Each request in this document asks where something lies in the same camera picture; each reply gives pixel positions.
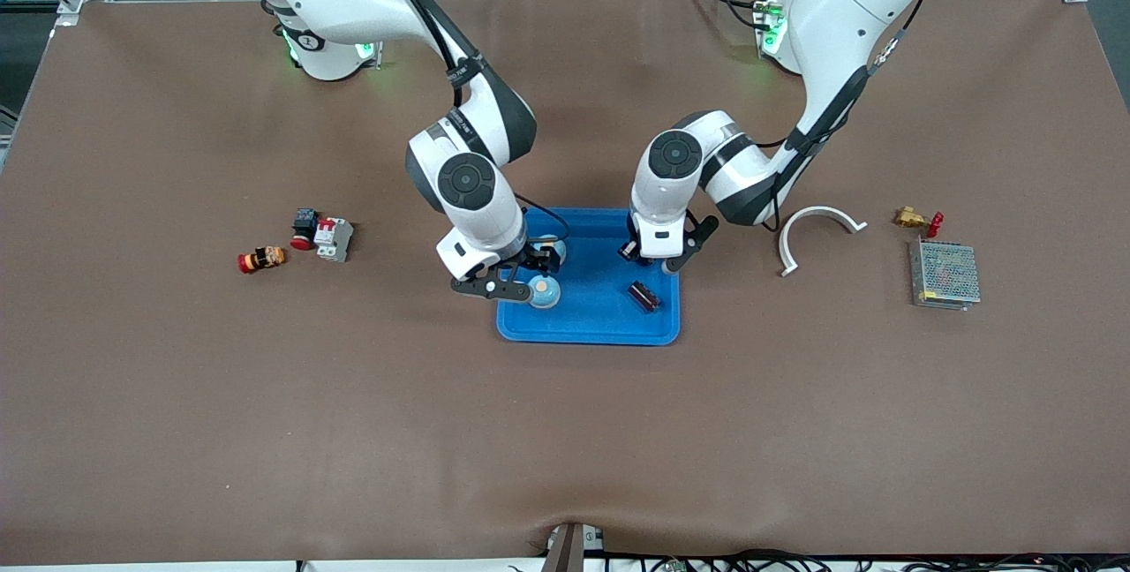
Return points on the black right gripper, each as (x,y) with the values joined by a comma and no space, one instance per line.
(533,256)

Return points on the dark brown cylindrical capacitor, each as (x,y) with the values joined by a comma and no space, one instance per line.
(644,296)

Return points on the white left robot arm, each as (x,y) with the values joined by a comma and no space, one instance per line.
(839,16)

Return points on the blue plastic tray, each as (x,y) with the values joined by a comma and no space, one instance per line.
(591,316)

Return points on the white curved plastic clamp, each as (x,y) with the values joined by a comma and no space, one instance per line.
(821,210)

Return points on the brown table mat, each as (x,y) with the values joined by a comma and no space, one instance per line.
(565,448)

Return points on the white circuit breaker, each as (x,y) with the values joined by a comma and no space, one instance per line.
(334,239)

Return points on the red emergency stop button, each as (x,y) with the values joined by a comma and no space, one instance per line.
(305,223)

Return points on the metal mesh power supply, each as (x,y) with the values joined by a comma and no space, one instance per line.
(945,274)

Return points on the red orange push button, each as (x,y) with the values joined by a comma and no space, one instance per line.
(265,259)

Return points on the brown post metal bracket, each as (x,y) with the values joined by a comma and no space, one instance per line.
(568,550)

